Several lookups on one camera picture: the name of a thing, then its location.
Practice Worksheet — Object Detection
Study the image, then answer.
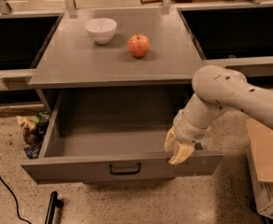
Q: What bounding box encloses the black floor cable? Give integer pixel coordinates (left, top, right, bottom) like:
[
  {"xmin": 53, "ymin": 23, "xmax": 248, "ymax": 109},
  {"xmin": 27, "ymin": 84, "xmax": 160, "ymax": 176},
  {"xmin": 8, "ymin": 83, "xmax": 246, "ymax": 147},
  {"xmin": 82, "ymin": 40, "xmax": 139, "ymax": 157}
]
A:
[{"xmin": 0, "ymin": 153, "xmax": 33, "ymax": 224}]

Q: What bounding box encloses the blue snack bag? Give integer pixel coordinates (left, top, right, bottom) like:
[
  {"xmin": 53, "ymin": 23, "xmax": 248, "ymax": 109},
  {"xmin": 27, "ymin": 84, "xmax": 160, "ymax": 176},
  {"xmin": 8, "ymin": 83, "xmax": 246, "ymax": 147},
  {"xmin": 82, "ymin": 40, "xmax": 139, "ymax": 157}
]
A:
[{"xmin": 24, "ymin": 146, "xmax": 40, "ymax": 159}]

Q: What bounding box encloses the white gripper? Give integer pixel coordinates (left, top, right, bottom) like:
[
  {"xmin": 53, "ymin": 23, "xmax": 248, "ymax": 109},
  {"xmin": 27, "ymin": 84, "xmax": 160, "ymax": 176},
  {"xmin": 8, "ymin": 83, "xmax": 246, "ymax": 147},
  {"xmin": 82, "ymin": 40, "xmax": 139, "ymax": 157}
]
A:
[{"xmin": 165, "ymin": 110, "xmax": 210, "ymax": 165}]

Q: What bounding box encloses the grey top drawer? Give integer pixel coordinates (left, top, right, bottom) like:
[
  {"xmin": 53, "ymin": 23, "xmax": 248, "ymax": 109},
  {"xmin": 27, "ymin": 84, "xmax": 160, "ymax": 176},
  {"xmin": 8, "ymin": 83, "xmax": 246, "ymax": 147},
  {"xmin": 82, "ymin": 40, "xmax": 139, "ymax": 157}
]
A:
[{"xmin": 22, "ymin": 85, "xmax": 223, "ymax": 184}]

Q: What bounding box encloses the cardboard box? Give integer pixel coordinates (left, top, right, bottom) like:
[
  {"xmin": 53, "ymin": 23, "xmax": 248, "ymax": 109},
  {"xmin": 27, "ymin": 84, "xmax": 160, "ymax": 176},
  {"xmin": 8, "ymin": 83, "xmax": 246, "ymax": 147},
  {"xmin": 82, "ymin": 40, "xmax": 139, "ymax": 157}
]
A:
[{"xmin": 246, "ymin": 119, "xmax": 273, "ymax": 219}]

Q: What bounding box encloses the grey drawer cabinet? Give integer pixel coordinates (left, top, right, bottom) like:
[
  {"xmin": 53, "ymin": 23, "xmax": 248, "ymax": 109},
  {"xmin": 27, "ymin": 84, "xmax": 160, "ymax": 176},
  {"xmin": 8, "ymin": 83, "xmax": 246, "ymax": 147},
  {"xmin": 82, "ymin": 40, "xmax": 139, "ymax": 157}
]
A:
[{"xmin": 28, "ymin": 7, "xmax": 211, "ymax": 117}]

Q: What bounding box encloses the pile of snack bags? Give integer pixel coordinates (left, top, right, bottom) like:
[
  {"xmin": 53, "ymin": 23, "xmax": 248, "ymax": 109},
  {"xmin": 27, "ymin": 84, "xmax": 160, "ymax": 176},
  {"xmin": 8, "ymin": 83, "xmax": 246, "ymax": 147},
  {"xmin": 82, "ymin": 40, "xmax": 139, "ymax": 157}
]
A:
[{"xmin": 17, "ymin": 111, "xmax": 50, "ymax": 147}]

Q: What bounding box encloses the red apple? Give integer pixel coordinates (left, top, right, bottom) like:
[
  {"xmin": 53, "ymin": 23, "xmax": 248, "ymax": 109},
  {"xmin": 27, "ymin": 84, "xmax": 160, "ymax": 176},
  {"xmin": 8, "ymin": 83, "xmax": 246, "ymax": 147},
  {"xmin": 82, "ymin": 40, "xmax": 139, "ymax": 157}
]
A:
[{"xmin": 127, "ymin": 34, "xmax": 150, "ymax": 58}]

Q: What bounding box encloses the black bar handle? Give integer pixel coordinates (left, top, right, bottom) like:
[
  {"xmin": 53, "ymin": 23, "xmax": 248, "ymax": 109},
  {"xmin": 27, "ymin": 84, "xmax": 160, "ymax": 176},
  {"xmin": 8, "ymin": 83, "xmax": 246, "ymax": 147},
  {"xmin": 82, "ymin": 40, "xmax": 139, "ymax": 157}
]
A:
[{"xmin": 45, "ymin": 191, "xmax": 64, "ymax": 224}]

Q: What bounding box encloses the white ceramic bowl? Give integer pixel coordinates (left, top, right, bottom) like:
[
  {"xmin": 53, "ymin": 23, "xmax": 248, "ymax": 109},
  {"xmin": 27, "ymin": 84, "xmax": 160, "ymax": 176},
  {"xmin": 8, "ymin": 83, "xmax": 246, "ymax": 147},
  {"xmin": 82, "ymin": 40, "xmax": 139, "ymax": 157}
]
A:
[{"xmin": 85, "ymin": 18, "xmax": 117, "ymax": 44}]

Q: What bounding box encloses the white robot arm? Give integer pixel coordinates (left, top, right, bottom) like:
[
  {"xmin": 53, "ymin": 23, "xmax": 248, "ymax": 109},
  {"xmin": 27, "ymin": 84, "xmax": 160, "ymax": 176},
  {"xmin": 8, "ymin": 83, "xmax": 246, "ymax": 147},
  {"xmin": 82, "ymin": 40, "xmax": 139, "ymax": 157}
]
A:
[{"xmin": 165, "ymin": 65, "xmax": 273, "ymax": 164}]

